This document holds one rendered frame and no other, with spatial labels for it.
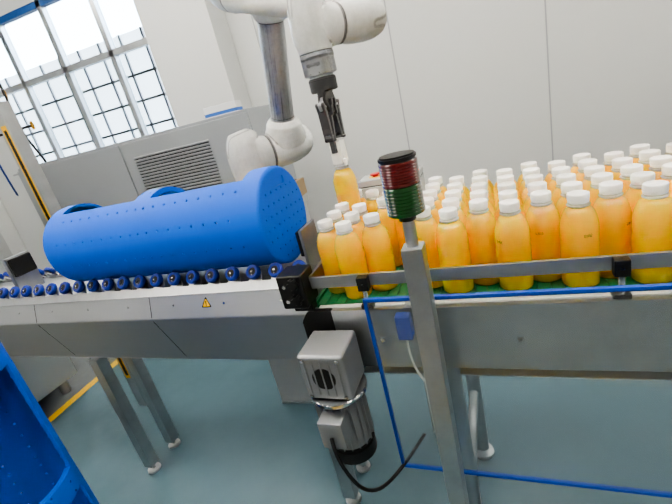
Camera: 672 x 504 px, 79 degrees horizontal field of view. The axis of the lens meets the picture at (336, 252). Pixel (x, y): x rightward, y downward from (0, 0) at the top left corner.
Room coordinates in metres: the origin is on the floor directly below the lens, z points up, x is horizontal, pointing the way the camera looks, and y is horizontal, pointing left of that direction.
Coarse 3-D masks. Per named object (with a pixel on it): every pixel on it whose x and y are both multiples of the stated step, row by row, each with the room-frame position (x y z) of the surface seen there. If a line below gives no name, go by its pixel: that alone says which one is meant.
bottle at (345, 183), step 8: (336, 168) 1.17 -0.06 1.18; (344, 168) 1.17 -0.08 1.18; (336, 176) 1.16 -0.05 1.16; (344, 176) 1.15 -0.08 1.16; (352, 176) 1.16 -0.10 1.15; (336, 184) 1.16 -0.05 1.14; (344, 184) 1.15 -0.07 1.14; (352, 184) 1.15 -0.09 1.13; (336, 192) 1.17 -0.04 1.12; (344, 192) 1.15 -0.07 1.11; (352, 192) 1.15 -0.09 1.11; (344, 200) 1.15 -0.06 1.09; (352, 200) 1.15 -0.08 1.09; (360, 200) 1.17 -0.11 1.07
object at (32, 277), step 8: (16, 256) 1.68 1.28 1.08; (24, 256) 1.69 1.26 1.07; (8, 264) 1.65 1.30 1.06; (16, 264) 1.65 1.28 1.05; (24, 264) 1.68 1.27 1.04; (32, 264) 1.71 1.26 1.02; (8, 272) 1.64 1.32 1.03; (16, 272) 1.64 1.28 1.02; (24, 272) 1.67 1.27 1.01; (32, 272) 1.71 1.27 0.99; (16, 280) 1.64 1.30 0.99; (24, 280) 1.67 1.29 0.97; (32, 280) 1.69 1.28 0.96; (40, 280) 1.72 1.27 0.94; (32, 288) 1.68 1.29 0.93
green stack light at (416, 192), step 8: (416, 184) 0.63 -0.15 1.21; (384, 192) 0.65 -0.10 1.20; (392, 192) 0.63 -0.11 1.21; (400, 192) 0.63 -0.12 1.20; (408, 192) 0.63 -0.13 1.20; (416, 192) 0.63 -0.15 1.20; (392, 200) 0.64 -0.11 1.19; (400, 200) 0.63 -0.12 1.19; (408, 200) 0.63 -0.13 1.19; (416, 200) 0.63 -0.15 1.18; (392, 208) 0.64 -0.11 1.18; (400, 208) 0.63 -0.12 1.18; (408, 208) 0.63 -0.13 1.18; (416, 208) 0.63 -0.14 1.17; (424, 208) 0.64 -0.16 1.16; (392, 216) 0.64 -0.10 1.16; (400, 216) 0.63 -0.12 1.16; (408, 216) 0.63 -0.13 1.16
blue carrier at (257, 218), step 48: (144, 192) 1.34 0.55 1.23; (192, 192) 1.19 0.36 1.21; (240, 192) 1.10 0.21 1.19; (288, 192) 1.21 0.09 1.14; (48, 240) 1.39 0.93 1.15; (96, 240) 1.28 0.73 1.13; (144, 240) 1.20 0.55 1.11; (192, 240) 1.13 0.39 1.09; (240, 240) 1.06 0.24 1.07; (288, 240) 1.14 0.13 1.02
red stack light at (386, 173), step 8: (408, 160) 0.63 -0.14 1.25; (416, 160) 0.64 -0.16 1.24; (384, 168) 0.64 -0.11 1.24; (392, 168) 0.63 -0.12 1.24; (400, 168) 0.63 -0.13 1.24; (408, 168) 0.63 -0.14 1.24; (416, 168) 0.64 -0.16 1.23; (384, 176) 0.64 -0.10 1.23; (392, 176) 0.63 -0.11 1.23; (400, 176) 0.63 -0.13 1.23; (408, 176) 0.63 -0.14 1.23; (416, 176) 0.63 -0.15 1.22; (384, 184) 0.65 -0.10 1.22; (392, 184) 0.63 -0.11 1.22; (400, 184) 0.63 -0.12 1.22; (408, 184) 0.63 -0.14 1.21
